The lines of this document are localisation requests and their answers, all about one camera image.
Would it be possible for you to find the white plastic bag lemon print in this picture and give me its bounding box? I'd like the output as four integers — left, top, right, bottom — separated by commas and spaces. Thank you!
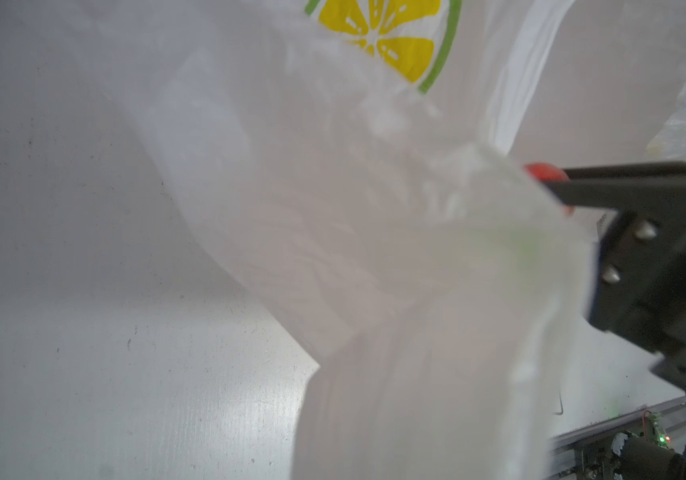
78, 0, 686, 480

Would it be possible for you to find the small red fake fruit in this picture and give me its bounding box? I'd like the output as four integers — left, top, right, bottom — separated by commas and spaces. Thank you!
524, 162, 570, 182

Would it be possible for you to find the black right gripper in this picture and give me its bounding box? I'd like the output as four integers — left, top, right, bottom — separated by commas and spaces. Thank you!
543, 161, 686, 391

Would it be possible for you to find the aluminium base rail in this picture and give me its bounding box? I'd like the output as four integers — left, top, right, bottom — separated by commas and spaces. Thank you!
546, 396, 686, 479

